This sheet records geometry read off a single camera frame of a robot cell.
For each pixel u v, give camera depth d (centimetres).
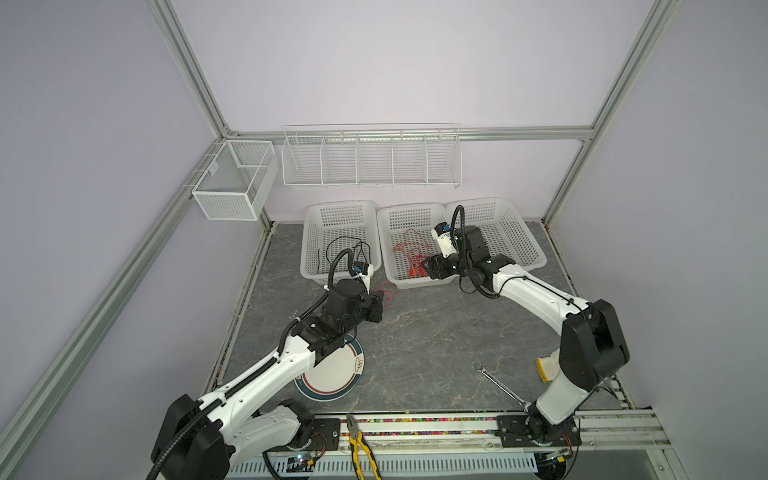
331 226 119
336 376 83
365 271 68
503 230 116
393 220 115
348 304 59
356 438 72
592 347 46
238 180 102
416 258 106
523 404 79
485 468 64
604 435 74
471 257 68
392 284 92
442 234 79
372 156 99
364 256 105
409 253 110
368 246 110
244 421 43
